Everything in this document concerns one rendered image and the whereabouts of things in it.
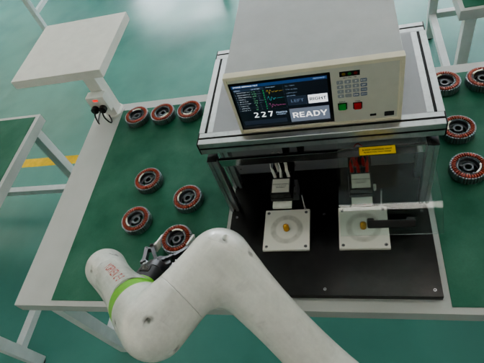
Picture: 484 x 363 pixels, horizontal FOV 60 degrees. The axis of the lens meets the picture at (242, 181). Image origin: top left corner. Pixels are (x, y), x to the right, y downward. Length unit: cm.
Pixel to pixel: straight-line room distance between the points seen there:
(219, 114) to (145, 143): 66
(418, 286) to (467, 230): 24
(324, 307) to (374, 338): 77
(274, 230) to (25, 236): 202
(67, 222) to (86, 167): 28
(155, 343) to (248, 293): 18
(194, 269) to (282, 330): 19
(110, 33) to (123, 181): 58
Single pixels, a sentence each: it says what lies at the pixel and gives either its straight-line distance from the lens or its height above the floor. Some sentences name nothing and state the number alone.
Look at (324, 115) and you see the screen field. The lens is 116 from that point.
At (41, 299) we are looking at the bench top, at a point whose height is 75.
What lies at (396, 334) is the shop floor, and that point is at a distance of 207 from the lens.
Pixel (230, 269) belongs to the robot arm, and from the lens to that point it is 76.
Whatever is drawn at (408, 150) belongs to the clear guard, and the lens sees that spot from 119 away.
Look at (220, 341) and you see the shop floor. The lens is 215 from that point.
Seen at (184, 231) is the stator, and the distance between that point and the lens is 149.
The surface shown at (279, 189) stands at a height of 92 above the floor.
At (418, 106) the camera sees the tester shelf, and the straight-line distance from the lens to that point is 123.
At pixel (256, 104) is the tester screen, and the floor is 122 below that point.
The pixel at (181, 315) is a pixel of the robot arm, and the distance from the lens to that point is 76.
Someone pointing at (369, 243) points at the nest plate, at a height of 78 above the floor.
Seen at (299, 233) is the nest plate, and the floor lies 78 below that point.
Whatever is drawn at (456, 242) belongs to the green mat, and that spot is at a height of 75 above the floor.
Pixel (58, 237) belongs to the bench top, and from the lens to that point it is 181.
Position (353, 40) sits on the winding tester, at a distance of 112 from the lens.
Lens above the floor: 197
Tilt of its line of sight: 51 degrees down
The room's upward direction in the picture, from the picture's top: 22 degrees counter-clockwise
